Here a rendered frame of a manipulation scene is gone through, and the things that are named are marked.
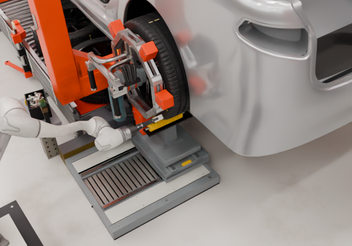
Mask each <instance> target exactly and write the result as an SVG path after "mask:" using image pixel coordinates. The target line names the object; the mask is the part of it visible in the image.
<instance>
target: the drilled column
mask: <svg viewBox="0 0 352 246"><path fill-rule="evenodd" d="M39 139H40V142H41V145H42V148H43V151H44V153H45V155H46V156H47V158H48V159H51V158H53V157H55V156H58V155H59V154H60V153H59V150H58V144H57V140H56V138H55V137H51V138H39Z"/></svg>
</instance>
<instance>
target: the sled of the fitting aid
mask: <svg viewBox="0 0 352 246"><path fill-rule="evenodd" d="M131 142H132V144H133V145H134V146H135V147H136V148H137V149H138V151H139V152H140V153H141V154H142V155H143V156H144V158H145V159H146V160H147V161H148V162H149V163H150V165H151V166H152V167H153V168H154V169H155V170H156V172H157V173H158V174H159V175H160V176H161V177H162V179H163V180H164V181H165V182H166V183H167V182H169V181H171V180H173V179H175V178H177V177H178V176H180V175H182V174H184V173H186V172H188V171H190V170H192V169H194V168H196V167H198V166H200V165H202V164H204V163H206V162H208V161H209V157H208V152H207V151H206V150H204V149H203V148H202V147H201V149H200V150H199V151H197V152H195V153H193V154H191V155H189V156H187V157H185V158H183V159H181V160H179V161H177V162H175V163H173V164H171V165H169V166H167V167H164V166H163V165H162V164H161V163H160V161H159V160H158V159H157V158H156V157H155V156H154V155H153V154H152V152H151V151H150V150H149V149H148V148H147V147H146V146H145V144H144V143H143V142H142V141H141V140H140V139H139V138H138V137H137V135H135V136H133V137H131Z"/></svg>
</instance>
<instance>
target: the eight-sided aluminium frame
mask: <svg viewBox="0 0 352 246"><path fill-rule="evenodd" d="M124 41H125V42H126V43H127V44H128V45H129V46H131V47H132V48H133V49H134V50H135V51H136V53H137V55H138V57H139V59H140V61H141V63H142V65H143V67H144V70H145V72H146V74H147V77H148V79H149V82H150V87H151V95H152V104H153V108H150V107H149V106H148V105H147V104H146V103H145V102H144V101H143V100H142V99H141V98H140V97H139V95H138V94H137V92H136V90H135V88H134V89H132V90H131V92H132V94H131V93H130V91H128V93H127V94H126V95H127V97H128V100H129V101H130V103H131V104H133V106H134V107H135V108H136V109H137V110H138V111H139V112H140V113H141V114H142V115H143V117H144V118H146V119H149V118H151V117H153V116H155V115H156V114H158V113H160V112H161V111H164V110H163V109H162V108H161V107H159V106H158V105H157V104H156V100H155V93H157V90H158V92H160V91H162V90H163V84H162V83H163V81H162V77H161V74H160V73H159V71H158V69H157V67H156V65H155V62H154V60H153V59H151V60H148V63H149V65H150V67H151V69H152V71H153V73H154V75H153V74H152V72H151V70H150V68H149V65H148V63H147V61H146V62H144V61H143V60H142V58H141V56H140V54H139V50H140V47H141V45H142V44H145V42H144V41H142V40H141V39H140V38H138V37H137V36H136V35H135V34H134V33H132V32H131V31H130V29H128V28H126V29H123V30H121V31H119V32H117V35H116V36H115V38H114V39H113V41H112V42H111V48H112V52H113V56H117V55H118V54H117V49H118V53H119V55H120V54H123V43H124ZM123 66H125V64H123V65H121V66H119V67H117V68H115V71H118V70H120V68H122V67H123ZM137 102H139V104H140V105H139V104H138V103H137ZM143 108H144V109H145V110H146V111H145V110H144V109H143Z"/></svg>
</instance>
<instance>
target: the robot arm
mask: <svg viewBox="0 0 352 246"><path fill-rule="evenodd" d="M162 119H163V116H162V114H161V115H159V116H157V117H154V118H152V119H151V118H150V120H148V121H145V122H142V123H140V124H137V125H135V126H134V125H133V124H130V125H128V126H122V127H120V128H117V129H113V128H112V127H111V126H110V124H109V123H108V122H107V121H106V120H105V119H103V118H102V117H98V116H95V117H92V118H91V119H90V120H89V121H77V122H73V123H70V124H67V125H63V126H56V125H52V124H49V123H47V122H44V121H41V120H39V119H34V118H31V116H30V115H29V114H28V113H27V111H26V109H25V107H24V106H23V104H22V103H21V102H20V101H19V100H18V99H16V98H13V97H3V98H1V99H0V161H1V159H2V157H3V154H4V152H5V150H6V148H7V145H8V143H9V141H10V138H11V136H17V137H23V138H51V137H64V136H67V135H69V134H72V133H74V132H76V131H79V130H84V131H87V133H88V134H89V135H91V136H94V137H96V139H95V141H94V143H95V146H96V147H97V149H98V150H99V151H107V150H110V149H113V148H115V147H117V146H119V145H120V144H121V143H123V142H125V141H127V140H129V139H131V137H133V136H135V135H137V130H138V131H139V130H141V129H143V128H144V127H145V126H148V125H150V124H152V123H154V124H155V122H157V121H160V120H162ZM8 245H9V241H8V240H6V239H5V238H4V237H3V236H2V235H1V234H0V246H8Z"/></svg>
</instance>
